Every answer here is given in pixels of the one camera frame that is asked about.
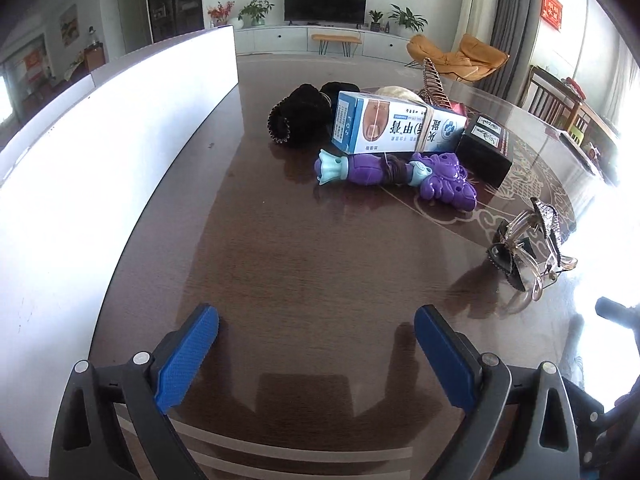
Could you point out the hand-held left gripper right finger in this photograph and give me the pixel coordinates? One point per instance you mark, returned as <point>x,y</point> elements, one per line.
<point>445,355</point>

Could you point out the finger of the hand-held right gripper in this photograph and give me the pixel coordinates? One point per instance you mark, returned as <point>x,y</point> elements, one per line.
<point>617,312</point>
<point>610,440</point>

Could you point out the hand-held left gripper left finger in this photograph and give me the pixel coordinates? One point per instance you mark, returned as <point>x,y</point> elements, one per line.
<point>187,355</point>

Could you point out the silver rhinestone hair clip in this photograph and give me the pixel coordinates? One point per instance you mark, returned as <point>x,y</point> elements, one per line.
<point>547,220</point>

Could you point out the purple toy water gun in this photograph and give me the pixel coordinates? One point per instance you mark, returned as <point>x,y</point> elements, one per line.
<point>365,170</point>

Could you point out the black rectangular box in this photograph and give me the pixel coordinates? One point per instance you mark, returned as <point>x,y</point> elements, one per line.
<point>485,155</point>

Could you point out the blue white medicine box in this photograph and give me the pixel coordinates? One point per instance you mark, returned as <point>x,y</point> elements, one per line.
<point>385,125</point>

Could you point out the dark wooden patterned desktop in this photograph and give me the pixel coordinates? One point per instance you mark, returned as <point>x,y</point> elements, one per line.
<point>300,260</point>

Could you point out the dark wooden chair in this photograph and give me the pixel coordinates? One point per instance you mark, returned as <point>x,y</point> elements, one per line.
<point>547,92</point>

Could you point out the red packet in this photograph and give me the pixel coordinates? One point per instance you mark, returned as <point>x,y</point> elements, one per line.
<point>459,108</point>

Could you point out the black knit glove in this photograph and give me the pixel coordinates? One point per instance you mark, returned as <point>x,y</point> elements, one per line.
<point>300,115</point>

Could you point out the cream knit glove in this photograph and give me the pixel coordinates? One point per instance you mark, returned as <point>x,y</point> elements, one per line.
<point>397,94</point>

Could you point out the bronze hair claw clip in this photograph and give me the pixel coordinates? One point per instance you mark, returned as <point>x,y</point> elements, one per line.
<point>432,82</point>

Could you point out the orange lounge chair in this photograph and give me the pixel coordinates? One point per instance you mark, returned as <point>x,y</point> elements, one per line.
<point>475,55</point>

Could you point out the grey curtain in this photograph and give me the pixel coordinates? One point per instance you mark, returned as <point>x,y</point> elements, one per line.
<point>517,20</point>

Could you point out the brown side cabinet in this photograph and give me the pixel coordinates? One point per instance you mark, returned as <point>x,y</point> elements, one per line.
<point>95,57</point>

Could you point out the white television cabinet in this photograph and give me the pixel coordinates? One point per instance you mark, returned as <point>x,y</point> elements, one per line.
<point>280,40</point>

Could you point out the wooden bench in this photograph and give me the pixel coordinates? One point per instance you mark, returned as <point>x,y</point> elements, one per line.
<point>335,38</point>

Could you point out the white curtain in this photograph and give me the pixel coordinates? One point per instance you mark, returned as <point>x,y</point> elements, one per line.
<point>477,5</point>

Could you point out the large leafy potted plant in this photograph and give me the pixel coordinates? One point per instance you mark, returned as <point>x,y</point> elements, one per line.
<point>407,19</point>

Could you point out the small potted plant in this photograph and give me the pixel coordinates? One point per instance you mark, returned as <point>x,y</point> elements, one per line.
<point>375,20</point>

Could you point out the white door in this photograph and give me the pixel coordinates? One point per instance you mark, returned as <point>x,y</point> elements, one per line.
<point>131,15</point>

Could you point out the red flower plant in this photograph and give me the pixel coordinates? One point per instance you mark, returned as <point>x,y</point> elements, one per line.
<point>220,11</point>

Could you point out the green potted plant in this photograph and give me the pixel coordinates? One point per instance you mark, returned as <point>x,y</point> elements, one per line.
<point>256,12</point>

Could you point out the dark display cabinet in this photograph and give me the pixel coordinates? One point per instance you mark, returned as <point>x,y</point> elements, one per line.
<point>175,0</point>

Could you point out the black television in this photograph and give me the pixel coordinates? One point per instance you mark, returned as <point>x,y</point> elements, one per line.
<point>325,4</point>

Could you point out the red wall decoration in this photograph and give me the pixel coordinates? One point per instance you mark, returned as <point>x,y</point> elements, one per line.
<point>552,9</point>

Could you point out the framed wall painting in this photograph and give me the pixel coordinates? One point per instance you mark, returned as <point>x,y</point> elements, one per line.
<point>69,25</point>

